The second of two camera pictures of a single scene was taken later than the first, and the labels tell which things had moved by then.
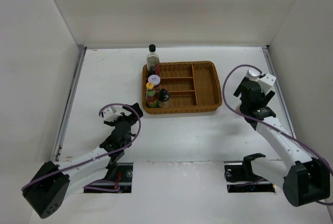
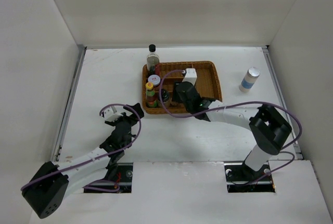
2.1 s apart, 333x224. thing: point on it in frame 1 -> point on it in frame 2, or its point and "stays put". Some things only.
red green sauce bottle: (152, 101) stays put
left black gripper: (124, 117) stays put
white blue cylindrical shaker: (253, 74) stays put
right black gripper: (268, 97) -> (176, 96)
